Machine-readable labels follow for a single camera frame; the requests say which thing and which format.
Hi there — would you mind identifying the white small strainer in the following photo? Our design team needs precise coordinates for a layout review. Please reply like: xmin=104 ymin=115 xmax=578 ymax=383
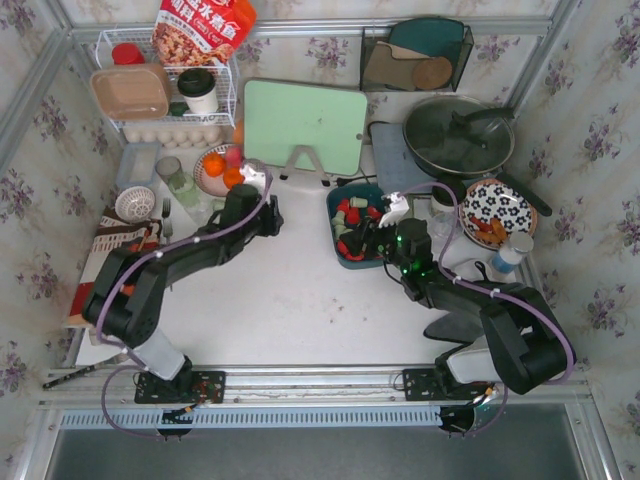
xmin=114 ymin=186 xmax=155 ymax=223

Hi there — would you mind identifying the pink peach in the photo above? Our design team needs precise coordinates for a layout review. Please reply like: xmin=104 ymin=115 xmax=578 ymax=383
xmin=224 ymin=145 xmax=244 ymax=168

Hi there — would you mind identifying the fruit plate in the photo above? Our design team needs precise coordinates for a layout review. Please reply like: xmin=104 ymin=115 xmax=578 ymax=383
xmin=194 ymin=145 xmax=232 ymax=197

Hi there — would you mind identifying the white jar black lid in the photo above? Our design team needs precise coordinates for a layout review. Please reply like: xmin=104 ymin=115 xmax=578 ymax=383
xmin=431 ymin=181 xmax=466 ymax=214

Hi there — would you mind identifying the red bottle cap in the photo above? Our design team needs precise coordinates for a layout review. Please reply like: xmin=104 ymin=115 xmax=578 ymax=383
xmin=111 ymin=43 xmax=145 ymax=66

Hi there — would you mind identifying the flower pattern plate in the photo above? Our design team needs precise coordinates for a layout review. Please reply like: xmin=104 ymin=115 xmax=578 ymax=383
xmin=458 ymin=179 xmax=538 ymax=250

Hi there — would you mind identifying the orange fruit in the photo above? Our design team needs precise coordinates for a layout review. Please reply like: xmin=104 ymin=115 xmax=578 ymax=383
xmin=202 ymin=152 xmax=226 ymax=178
xmin=223 ymin=167 xmax=245 ymax=190

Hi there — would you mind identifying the white wire rack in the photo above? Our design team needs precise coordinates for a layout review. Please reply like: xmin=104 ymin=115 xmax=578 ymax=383
xmin=94 ymin=27 xmax=239 ymax=129

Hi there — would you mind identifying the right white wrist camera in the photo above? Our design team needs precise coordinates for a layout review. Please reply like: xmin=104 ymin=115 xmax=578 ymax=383
xmin=378 ymin=192 xmax=409 ymax=229

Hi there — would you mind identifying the cutting board metal stand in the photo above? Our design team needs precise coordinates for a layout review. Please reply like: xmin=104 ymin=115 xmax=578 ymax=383
xmin=279 ymin=145 xmax=331 ymax=188

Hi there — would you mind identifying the red capsule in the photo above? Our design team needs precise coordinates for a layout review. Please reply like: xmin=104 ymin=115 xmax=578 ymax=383
xmin=336 ymin=240 xmax=364 ymax=261
xmin=336 ymin=199 xmax=350 ymax=213
xmin=345 ymin=207 xmax=361 ymax=226

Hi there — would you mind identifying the clear glass cup left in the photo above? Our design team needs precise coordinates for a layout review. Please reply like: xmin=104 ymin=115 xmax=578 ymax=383
xmin=186 ymin=199 xmax=214 ymax=226

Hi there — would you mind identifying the green glass cup left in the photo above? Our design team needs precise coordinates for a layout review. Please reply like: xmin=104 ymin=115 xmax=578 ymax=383
xmin=168 ymin=171 xmax=199 ymax=209

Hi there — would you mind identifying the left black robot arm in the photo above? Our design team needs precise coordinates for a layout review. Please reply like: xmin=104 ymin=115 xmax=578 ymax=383
xmin=82 ymin=184 xmax=284 ymax=381

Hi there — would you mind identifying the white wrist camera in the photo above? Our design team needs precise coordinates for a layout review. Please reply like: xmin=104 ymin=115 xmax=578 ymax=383
xmin=378 ymin=192 xmax=409 ymax=229
xmin=239 ymin=162 xmax=267 ymax=193

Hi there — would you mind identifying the green capsule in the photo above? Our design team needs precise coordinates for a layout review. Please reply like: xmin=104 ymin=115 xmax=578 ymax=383
xmin=349 ymin=197 xmax=368 ymax=209

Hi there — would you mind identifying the striped red cloth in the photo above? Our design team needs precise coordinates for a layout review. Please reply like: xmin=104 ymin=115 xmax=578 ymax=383
xmin=63 ymin=207 xmax=162 ymax=329

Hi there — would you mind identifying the teal plastic storage basket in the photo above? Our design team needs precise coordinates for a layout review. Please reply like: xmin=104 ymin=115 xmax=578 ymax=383
xmin=326 ymin=183 xmax=385 ymax=270

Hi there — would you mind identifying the black mesh holder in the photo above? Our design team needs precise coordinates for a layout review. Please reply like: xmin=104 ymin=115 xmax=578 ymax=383
xmin=359 ymin=16 xmax=474 ymax=92

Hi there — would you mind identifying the grey fluffy cloth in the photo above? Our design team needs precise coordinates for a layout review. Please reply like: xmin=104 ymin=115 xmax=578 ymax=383
xmin=423 ymin=312 xmax=484 ymax=344

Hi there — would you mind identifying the red snack bag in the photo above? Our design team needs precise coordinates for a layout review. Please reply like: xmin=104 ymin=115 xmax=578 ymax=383
xmin=151 ymin=0 xmax=257 ymax=67

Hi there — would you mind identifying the silver fork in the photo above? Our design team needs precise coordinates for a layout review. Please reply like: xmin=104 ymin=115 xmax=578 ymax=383
xmin=161 ymin=197 xmax=173 ymax=245

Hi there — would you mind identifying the white scoop cup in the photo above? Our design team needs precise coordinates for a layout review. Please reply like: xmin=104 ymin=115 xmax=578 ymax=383
xmin=453 ymin=260 xmax=484 ymax=281

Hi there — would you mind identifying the black wok with glass lid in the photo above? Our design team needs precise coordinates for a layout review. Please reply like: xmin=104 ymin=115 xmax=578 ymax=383
xmin=402 ymin=95 xmax=552 ymax=217

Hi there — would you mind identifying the orange fruit left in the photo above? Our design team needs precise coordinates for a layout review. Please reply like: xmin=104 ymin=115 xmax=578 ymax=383
xmin=202 ymin=152 xmax=226 ymax=178

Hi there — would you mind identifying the white egg tray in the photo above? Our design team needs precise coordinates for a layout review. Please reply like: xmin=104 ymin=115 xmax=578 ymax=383
xmin=123 ymin=125 xmax=224 ymax=149

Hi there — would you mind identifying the clear plastic cup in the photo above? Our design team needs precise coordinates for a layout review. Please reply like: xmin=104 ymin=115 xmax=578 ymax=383
xmin=429 ymin=212 xmax=461 ymax=245

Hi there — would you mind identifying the white bottle grey cap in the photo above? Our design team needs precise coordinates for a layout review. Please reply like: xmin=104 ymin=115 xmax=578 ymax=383
xmin=490 ymin=231 xmax=534 ymax=274

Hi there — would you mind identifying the black power plug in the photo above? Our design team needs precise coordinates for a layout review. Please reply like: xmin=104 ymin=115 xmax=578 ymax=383
xmin=335 ymin=176 xmax=369 ymax=188

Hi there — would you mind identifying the clear storage box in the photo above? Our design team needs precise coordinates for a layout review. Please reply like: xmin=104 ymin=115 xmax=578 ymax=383
xmin=116 ymin=142 xmax=161 ymax=190

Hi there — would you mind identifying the green cutting board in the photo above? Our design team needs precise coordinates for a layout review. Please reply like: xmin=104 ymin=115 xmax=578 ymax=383
xmin=243 ymin=79 xmax=367 ymax=176

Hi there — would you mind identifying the orange fruit right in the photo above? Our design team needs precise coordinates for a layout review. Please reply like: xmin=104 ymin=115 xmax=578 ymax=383
xmin=223 ymin=167 xmax=245 ymax=190

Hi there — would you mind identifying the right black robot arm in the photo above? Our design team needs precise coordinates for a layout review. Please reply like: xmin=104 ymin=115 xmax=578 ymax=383
xmin=341 ymin=218 xmax=575 ymax=395

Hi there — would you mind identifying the grey glass cup left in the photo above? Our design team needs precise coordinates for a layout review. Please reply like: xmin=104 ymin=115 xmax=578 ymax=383
xmin=155 ymin=156 xmax=184 ymax=188

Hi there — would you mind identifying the white cup black lid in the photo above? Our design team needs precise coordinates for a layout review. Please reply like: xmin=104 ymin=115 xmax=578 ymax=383
xmin=177 ymin=68 xmax=219 ymax=114

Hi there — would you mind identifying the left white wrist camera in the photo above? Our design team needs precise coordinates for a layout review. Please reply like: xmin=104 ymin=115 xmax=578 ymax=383
xmin=239 ymin=162 xmax=267 ymax=193

